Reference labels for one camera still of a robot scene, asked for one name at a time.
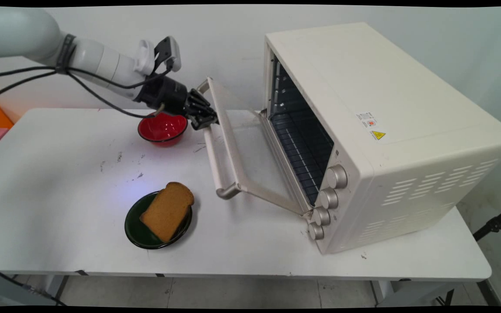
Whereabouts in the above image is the white printed label sticker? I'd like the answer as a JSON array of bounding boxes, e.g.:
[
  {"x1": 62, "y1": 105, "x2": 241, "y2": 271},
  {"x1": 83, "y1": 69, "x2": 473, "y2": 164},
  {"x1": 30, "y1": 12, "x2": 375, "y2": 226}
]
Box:
[{"x1": 356, "y1": 112, "x2": 378, "y2": 130}]

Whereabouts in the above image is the cream toaster oven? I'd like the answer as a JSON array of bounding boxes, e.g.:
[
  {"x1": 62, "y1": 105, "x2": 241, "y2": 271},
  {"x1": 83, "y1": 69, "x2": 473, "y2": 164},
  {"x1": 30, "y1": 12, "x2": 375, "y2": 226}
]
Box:
[{"x1": 264, "y1": 22, "x2": 501, "y2": 255}]

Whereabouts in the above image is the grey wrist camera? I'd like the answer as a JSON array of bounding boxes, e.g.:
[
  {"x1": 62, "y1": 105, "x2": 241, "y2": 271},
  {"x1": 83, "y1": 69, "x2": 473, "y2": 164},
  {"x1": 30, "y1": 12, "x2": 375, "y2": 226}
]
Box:
[{"x1": 154, "y1": 36, "x2": 182, "y2": 73}]

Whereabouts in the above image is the dark green plate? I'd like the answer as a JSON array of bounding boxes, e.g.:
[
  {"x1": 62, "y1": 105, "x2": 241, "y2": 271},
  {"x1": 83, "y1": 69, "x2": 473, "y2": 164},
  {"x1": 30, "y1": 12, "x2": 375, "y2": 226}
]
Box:
[{"x1": 124, "y1": 190, "x2": 193, "y2": 250}]

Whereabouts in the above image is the black tripod stand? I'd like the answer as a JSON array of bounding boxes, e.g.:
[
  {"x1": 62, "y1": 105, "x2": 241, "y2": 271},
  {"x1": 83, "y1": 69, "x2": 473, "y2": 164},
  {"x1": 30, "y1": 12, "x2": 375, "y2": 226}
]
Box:
[{"x1": 472, "y1": 203, "x2": 501, "y2": 242}]

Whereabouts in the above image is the metal oven rack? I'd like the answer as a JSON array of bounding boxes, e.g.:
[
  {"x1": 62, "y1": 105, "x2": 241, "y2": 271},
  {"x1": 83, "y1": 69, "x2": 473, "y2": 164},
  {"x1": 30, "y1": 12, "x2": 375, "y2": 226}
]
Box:
[{"x1": 270, "y1": 110, "x2": 334, "y2": 206}]

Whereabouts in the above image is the brown bread slice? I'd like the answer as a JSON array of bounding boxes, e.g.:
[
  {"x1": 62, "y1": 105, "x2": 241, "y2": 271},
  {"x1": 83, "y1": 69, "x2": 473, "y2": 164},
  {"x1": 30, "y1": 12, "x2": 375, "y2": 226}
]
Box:
[{"x1": 140, "y1": 182, "x2": 195, "y2": 243}]

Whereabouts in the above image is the black floor cable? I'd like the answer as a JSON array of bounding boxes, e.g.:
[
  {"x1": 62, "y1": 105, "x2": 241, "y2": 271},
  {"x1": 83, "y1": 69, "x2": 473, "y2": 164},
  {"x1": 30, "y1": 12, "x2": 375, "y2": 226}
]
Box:
[{"x1": 0, "y1": 263, "x2": 67, "y2": 306}]

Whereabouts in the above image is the white table leg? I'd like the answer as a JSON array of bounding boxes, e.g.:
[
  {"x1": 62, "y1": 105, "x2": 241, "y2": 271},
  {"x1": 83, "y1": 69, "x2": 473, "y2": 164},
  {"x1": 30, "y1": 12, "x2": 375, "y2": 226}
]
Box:
[
  {"x1": 370, "y1": 280, "x2": 460, "y2": 307},
  {"x1": 42, "y1": 275, "x2": 70, "y2": 301}
]

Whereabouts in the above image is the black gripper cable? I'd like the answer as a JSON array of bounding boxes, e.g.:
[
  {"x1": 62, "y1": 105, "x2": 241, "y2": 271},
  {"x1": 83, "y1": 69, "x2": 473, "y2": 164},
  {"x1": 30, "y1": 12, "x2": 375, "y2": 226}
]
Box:
[{"x1": 0, "y1": 70, "x2": 166, "y2": 119}]

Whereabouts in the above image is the black camera cable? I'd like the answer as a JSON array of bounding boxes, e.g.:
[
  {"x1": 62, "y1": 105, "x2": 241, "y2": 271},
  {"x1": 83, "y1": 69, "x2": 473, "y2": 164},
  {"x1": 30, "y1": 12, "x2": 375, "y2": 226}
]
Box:
[{"x1": 0, "y1": 65, "x2": 174, "y2": 90}]

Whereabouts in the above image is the red bowl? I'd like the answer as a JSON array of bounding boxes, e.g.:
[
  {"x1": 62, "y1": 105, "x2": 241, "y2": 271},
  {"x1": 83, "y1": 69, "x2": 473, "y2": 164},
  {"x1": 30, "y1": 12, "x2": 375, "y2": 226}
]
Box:
[{"x1": 137, "y1": 112, "x2": 188, "y2": 147}]

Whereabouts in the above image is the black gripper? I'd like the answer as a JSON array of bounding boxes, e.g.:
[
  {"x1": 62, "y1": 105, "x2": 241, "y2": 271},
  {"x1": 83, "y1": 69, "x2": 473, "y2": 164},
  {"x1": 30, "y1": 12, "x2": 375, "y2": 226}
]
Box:
[{"x1": 134, "y1": 76, "x2": 219, "y2": 131}]

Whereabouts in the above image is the black cable strap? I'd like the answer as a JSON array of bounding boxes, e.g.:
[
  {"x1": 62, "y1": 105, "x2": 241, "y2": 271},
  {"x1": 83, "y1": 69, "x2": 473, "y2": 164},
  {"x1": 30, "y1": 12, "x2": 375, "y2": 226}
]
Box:
[{"x1": 56, "y1": 33, "x2": 77, "y2": 74}]

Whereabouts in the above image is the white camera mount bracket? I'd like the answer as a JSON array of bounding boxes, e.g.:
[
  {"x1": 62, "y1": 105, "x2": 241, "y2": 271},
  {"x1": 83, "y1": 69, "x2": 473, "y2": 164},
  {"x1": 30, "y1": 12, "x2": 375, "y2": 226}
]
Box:
[{"x1": 134, "y1": 40, "x2": 156, "y2": 75}]

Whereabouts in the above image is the silver oven knob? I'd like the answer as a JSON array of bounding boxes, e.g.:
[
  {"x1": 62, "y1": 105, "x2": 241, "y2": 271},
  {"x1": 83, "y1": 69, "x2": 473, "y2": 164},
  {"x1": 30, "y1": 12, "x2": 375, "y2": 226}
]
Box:
[
  {"x1": 308, "y1": 222, "x2": 325, "y2": 241},
  {"x1": 325, "y1": 164, "x2": 348, "y2": 190},
  {"x1": 312, "y1": 206, "x2": 331, "y2": 226},
  {"x1": 319, "y1": 187, "x2": 339, "y2": 210}
]

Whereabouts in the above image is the cream oven door with handle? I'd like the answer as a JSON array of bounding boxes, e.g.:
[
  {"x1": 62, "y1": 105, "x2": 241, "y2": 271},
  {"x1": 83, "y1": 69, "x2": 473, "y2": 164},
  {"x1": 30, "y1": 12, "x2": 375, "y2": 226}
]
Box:
[{"x1": 196, "y1": 77, "x2": 311, "y2": 216}]

